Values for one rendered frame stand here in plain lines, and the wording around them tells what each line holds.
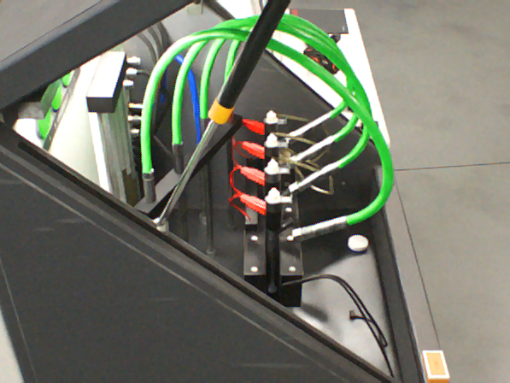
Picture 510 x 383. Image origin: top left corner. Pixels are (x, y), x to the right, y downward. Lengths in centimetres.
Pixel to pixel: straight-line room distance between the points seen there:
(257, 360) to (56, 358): 24
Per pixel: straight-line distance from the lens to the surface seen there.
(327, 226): 102
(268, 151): 126
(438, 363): 111
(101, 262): 77
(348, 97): 90
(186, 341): 84
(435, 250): 276
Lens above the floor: 181
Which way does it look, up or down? 38 degrees down
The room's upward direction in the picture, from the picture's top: straight up
